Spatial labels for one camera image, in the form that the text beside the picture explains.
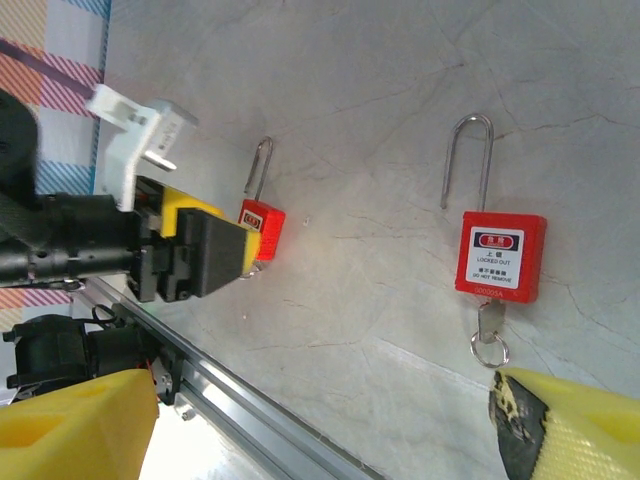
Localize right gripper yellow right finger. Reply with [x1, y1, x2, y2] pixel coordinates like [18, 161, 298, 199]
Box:
[487, 366, 640, 480]

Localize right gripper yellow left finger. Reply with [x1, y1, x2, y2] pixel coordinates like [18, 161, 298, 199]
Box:
[0, 367, 162, 480]

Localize red safety padlock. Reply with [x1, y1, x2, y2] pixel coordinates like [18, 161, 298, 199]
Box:
[438, 113, 549, 306]
[237, 135, 288, 264]

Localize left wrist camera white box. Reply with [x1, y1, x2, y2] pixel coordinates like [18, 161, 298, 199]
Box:
[84, 83, 200, 212]

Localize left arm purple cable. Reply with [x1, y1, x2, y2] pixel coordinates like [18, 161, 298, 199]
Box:
[0, 37, 97, 105]

